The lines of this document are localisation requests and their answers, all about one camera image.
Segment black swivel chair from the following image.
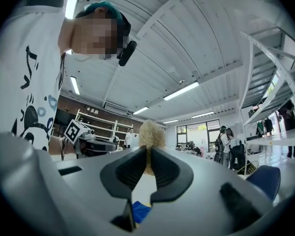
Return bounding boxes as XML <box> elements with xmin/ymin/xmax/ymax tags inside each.
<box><xmin>230</xmin><ymin>144</ymin><xmax>247</xmax><ymax>171</ymax></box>

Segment beige fluffy fibre clump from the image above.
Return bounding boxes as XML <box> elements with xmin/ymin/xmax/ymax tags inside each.
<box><xmin>139</xmin><ymin>120</ymin><xmax>167</xmax><ymax>176</ymax></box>

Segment blue cloth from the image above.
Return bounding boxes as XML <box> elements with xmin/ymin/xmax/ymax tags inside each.
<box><xmin>132</xmin><ymin>200</ymin><xmax>152</xmax><ymax>223</ymax></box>

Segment white wall shelving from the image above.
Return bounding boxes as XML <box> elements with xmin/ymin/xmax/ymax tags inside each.
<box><xmin>75</xmin><ymin>108</ymin><xmax>133</xmax><ymax>148</ymax></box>

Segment large black-framed window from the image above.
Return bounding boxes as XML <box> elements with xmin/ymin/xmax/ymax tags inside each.
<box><xmin>176</xmin><ymin>119</ymin><xmax>221</xmax><ymax>153</ymax></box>

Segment person's left forearm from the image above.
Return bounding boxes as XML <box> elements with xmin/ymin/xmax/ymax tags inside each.
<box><xmin>49</xmin><ymin>135</ymin><xmax>77</xmax><ymax>156</ymax></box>

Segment white metal storage rack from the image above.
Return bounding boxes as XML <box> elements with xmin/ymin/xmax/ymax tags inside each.
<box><xmin>239</xmin><ymin>26</ymin><xmax>295</xmax><ymax>162</ymax></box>

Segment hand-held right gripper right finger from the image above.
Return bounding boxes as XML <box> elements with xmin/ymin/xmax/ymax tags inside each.
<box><xmin>134</xmin><ymin>147</ymin><xmax>276</xmax><ymax>236</ymax></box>

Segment silver bracelet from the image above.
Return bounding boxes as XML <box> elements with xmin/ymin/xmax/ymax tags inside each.
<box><xmin>59</xmin><ymin>136</ymin><xmax>69</xmax><ymax>161</ymax></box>

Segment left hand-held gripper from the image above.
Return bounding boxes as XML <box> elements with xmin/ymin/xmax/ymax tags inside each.
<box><xmin>63</xmin><ymin>118</ymin><xmax>118</xmax><ymax>159</ymax></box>

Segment person's white printed t-shirt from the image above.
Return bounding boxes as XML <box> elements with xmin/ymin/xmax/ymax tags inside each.
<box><xmin>0</xmin><ymin>0</ymin><xmax>66</xmax><ymax>152</ymax></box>

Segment gold wire chair white cushion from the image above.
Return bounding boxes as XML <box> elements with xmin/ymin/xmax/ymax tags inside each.
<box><xmin>236</xmin><ymin>160</ymin><xmax>259</xmax><ymax>176</ymax></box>

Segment black head-mounted camera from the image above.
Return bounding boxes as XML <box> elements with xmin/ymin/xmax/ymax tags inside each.
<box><xmin>117</xmin><ymin>40</ymin><xmax>138</xmax><ymax>67</ymax></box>

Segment person's face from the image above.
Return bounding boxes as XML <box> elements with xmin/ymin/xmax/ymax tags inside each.
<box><xmin>58</xmin><ymin>15</ymin><xmax>128</xmax><ymax>60</ymax></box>

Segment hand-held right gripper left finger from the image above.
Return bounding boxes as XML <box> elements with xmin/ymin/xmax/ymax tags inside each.
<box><xmin>0</xmin><ymin>131</ymin><xmax>148</xmax><ymax>236</ymax></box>

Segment blue chair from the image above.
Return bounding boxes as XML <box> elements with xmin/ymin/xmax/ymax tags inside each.
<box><xmin>245</xmin><ymin>165</ymin><xmax>281</xmax><ymax>201</ymax></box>

